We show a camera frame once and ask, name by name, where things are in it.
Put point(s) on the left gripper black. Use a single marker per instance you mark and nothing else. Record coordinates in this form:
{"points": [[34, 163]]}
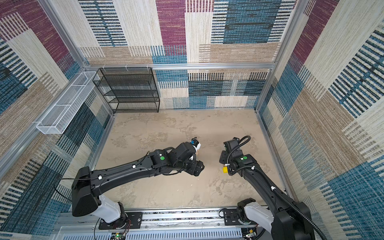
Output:
{"points": [[196, 169]]}

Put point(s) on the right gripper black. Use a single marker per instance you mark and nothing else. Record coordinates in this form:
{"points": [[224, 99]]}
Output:
{"points": [[223, 157]]}

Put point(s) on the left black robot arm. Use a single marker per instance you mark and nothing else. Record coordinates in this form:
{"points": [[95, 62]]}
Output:
{"points": [[89, 186]]}

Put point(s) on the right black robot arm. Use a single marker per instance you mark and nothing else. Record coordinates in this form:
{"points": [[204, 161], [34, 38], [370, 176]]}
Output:
{"points": [[283, 218]]}

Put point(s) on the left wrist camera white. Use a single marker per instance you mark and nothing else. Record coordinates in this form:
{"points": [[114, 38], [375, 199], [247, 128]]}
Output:
{"points": [[196, 144]]}

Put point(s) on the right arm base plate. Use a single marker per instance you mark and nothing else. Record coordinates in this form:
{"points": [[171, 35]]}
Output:
{"points": [[232, 217]]}

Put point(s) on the aluminium mounting rail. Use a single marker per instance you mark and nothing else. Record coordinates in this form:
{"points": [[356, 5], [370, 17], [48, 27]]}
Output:
{"points": [[160, 224]]}

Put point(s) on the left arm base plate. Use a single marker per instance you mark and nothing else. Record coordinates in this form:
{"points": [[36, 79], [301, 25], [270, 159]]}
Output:
{"points": [[132, 220]]}

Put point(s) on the black wire shelf rack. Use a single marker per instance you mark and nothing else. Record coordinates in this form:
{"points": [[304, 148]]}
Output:
{"points": [[128, 90]]}

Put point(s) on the white wire mesh basket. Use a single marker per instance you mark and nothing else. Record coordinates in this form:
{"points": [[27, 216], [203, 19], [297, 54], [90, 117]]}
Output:
{"points": [[60, 115]]}

